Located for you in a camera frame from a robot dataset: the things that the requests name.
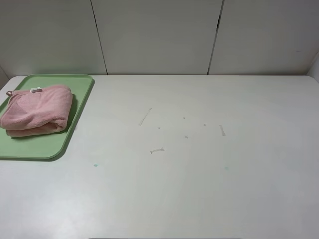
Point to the pink fluffy towel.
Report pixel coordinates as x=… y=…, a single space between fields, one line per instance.
x=38 y=111

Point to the light green plastic tray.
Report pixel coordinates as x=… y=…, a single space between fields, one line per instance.
x=50 y=146

